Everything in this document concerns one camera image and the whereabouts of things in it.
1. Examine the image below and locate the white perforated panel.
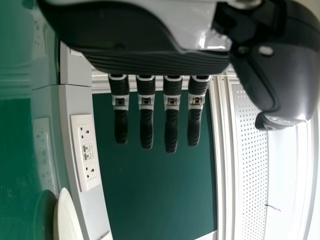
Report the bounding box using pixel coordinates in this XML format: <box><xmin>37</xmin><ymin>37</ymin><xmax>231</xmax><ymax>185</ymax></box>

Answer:
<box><xmin>229</xmin><ymin>83</ymin><xmax>269</xmax><ymax>240</ymax></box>

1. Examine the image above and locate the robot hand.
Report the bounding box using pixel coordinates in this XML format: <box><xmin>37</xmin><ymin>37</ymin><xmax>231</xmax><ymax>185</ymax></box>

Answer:
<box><xmin>37</xmin><ymin>0</ymin><xmax>320</xmax><ymax>154</ymax></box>

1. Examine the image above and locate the grey cable duct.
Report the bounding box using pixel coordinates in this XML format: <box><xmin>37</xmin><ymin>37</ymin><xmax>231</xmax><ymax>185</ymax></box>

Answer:
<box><xmin>58</xmin><ymin>39</ymin><xmax>93</xmax><ymax>88</ymax></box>
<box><xmin>57</xmin><ymin>84</ymin><xmax>115</xmax><ymax>240</ymax></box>

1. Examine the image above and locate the white socket strip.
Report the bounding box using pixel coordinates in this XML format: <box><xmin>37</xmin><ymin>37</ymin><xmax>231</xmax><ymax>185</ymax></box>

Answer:
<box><xmin>69</xmin><ymin>47</ymin><xmax>87</xmax><ymax>59</ymax></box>
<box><xmin>70</xmin><ymin>113</ymin><xmax>101</xmax><ymax>193</ymax></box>

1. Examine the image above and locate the plate with brown leaf pattern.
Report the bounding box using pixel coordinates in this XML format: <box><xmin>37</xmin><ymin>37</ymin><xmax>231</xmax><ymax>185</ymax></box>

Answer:
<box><xmin>52</xmin><ymin>187</ymin><xmax>85</xmax><ymax>240</ymax></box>

